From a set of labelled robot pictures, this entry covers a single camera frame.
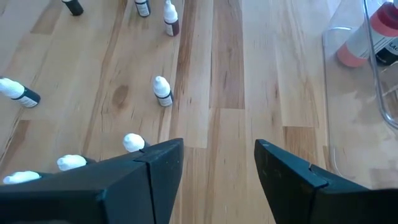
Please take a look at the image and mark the small dark green coloring bottle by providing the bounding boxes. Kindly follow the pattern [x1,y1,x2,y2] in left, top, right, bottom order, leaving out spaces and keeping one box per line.
[56,154,97,172]

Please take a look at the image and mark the small lime green coloring bottle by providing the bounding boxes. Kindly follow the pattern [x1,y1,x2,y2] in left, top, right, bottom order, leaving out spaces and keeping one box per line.
[152,75,174,108]

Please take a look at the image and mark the small brown food coloring bottle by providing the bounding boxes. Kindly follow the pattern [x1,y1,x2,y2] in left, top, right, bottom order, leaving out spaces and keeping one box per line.
[122,133,150,153]

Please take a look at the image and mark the small red food coloring bottle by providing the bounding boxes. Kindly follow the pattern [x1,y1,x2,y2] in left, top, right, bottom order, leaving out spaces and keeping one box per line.
[163,0,180,37]

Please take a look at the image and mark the large pink food coloring bottle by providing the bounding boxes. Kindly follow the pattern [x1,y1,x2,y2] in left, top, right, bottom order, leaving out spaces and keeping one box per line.
[336,1,398,68]

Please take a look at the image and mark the clear plastic bin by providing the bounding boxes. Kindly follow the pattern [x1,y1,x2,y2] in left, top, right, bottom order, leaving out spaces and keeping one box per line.
[322,0,398,187]

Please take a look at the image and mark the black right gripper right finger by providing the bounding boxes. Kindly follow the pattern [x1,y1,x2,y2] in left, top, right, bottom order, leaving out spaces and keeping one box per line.
[254,138,398,224]

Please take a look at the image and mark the small white-capped food coloring bottle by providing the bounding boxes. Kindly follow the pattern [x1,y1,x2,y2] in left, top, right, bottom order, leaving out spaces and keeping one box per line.
[2,170,53,185]

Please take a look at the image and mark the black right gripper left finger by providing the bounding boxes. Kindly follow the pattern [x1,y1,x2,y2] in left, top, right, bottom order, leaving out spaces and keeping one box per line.
[0,138,185,224]

